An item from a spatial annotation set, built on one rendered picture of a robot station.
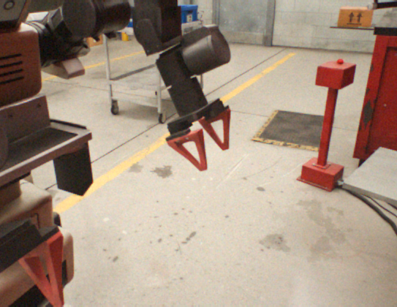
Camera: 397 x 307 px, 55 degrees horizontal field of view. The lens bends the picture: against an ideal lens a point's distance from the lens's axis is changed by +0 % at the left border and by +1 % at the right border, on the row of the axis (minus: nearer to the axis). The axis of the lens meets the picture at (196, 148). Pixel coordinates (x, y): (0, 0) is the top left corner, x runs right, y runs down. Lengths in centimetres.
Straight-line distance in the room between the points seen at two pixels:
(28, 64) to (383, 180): 63
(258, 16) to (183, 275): 650
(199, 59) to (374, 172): 34
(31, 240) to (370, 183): 49
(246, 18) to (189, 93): 732
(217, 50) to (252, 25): 730
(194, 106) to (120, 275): 138
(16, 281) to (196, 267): 124
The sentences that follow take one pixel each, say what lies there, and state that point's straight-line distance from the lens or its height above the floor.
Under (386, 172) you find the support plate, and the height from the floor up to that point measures 100.
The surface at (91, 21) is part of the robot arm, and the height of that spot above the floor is 123.
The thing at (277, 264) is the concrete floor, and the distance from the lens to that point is 199.
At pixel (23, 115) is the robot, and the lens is 72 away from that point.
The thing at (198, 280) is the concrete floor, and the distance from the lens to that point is 187.
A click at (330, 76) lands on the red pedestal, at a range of 241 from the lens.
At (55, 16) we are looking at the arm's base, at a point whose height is 123.
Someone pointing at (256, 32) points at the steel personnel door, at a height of 25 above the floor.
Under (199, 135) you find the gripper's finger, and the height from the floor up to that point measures 106.
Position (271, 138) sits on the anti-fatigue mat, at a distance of 332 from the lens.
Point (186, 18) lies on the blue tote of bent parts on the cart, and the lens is 395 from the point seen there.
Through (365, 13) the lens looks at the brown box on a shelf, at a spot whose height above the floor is 107.
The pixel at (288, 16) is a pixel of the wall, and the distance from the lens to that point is 774.
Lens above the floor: 130
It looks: 25 degrees down
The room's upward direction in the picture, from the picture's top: straight up
